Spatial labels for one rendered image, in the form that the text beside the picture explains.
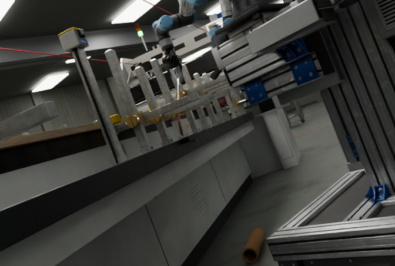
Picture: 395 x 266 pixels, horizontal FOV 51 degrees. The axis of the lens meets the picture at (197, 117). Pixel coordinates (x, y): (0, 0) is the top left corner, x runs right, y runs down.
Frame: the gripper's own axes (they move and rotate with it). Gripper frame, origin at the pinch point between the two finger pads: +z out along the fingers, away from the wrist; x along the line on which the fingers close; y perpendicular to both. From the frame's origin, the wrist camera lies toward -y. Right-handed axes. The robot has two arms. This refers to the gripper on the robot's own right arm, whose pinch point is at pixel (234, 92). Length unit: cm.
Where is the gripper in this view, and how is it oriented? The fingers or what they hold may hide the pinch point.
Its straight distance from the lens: 220.7
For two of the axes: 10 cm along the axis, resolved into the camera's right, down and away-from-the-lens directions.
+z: 3.6, 9.3, -0.3
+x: 2.8, -0.7, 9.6
